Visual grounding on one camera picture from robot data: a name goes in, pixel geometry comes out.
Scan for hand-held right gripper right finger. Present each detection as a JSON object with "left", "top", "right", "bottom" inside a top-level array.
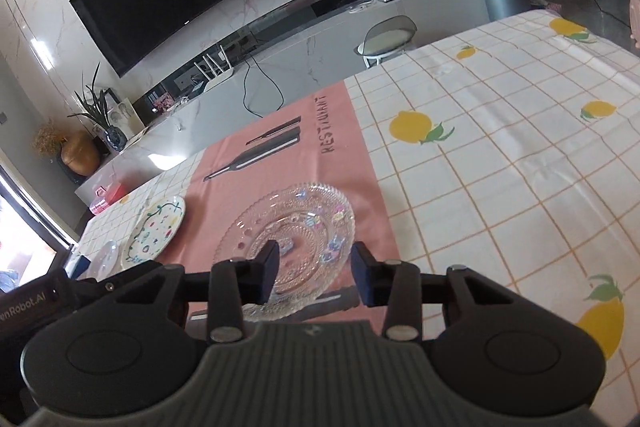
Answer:
[{"left": 350, "top": 243, "right": 511, "bottom": 342}]

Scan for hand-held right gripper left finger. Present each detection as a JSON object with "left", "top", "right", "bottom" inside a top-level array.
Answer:
[{"left": 107, "top": 241, "right": 280, "bottom": 344}]

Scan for clear glass plate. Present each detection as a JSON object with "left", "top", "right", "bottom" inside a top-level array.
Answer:
[{"left": 212, "top": 181, "right": 357, "bottom": 322}]

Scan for white painted plate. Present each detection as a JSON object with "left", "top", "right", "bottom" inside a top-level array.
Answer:
[{"left": 121, "top": 196, "right": 187, "bottom": 269}]

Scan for blue and white box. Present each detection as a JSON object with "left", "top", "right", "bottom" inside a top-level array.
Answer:
[{"left": 65, "top": 254, "right": 93, "bottom": 280}]

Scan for glass sliding door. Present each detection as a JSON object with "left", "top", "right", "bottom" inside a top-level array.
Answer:
[{"left": 0, "top": 167, "right": 76, "bottom": 293}]

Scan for pink storage box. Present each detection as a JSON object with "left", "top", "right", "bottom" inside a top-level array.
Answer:
[{"left": 89, "top": 182, "right": 128, "bottom": 214}]

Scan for pink printed placemat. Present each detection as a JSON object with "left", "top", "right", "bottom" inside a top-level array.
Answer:
[{"left": 165, "top": 79, "right": 423, "bottom": 333}]

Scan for brown round vase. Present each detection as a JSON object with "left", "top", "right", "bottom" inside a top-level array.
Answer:
[{"left": 61, "top": 130, "right": 101, "bottom": 178}]

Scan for lemon print checked tablecloth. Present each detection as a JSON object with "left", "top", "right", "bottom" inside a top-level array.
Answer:
[{"left": 75, "top": 9, "right": 640, "bottom": 408}]

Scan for dried yellow flowers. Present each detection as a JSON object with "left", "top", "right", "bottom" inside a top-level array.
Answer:
[{"left": 32, "top": 122, "right": 63, "bottom": 158}]

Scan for blue glass vase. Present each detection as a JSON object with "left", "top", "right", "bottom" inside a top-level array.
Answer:
[{"left": 105, "top": 127, "right": 127, "bottom": 152}]

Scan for pencil drawing picture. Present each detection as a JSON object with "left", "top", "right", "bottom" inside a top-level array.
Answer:
[{"left": 107, "top": 98, "right": 146, "bottom": 138}]

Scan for green leafy plant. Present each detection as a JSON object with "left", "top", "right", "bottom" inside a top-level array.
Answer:
[{"left": 67, "top": 62, "right": 121, "bottom": 132}]

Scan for white router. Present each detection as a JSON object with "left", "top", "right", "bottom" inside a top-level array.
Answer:
[{"left": 194, "top": 48, "right": 236, "bottom": 94}]

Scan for white marble tv cabinet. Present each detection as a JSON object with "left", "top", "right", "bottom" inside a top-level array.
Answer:
[{"left": 75, "top": 0, "right": 491, "bottom": 208}]

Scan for white stool with grey back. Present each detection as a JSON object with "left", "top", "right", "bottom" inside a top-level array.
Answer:
[{"left": 357, "top": 16, "right": 418, "bottom": 68}]

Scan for black cable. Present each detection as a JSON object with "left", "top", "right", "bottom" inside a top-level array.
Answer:
[{"left": 243, "top": 57, "right": 283, "bottom": 118}]

